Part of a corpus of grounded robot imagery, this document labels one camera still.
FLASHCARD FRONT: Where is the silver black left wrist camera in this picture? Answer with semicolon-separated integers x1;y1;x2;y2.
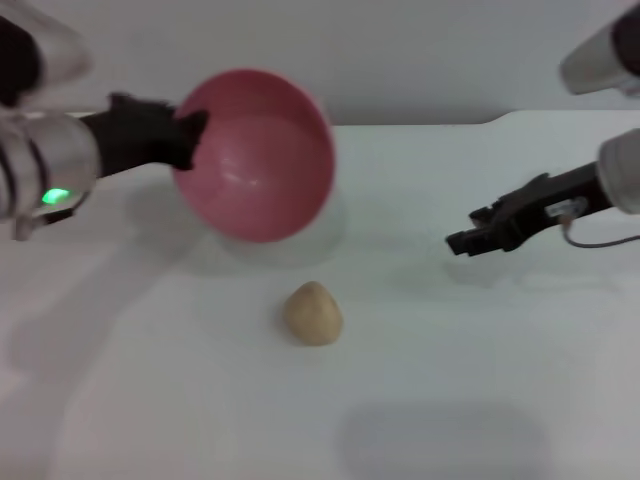
0;14;95;109

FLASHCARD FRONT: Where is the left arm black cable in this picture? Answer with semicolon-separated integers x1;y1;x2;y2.
12;205;77;242

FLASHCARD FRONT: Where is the beige egg yolk pastry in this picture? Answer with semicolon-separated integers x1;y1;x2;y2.
283;280;345;348

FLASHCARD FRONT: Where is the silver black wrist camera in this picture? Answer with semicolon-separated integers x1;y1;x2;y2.
558;5;640;96
0;14;95;109

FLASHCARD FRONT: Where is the pink plastic bowl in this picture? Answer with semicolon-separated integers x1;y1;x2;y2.
171;68;337;245

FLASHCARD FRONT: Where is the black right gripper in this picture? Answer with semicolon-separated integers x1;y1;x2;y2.
445;162;614;258

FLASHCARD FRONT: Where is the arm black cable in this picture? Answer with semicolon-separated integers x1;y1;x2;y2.
559;213;640;250
12;205;77;242

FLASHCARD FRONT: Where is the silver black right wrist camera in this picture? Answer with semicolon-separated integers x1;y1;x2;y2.
558;5;640;96

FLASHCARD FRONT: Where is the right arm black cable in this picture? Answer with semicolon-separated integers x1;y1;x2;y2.
559;213;640;250

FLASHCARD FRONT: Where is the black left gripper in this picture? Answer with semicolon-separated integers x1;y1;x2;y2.
79;92;210;179

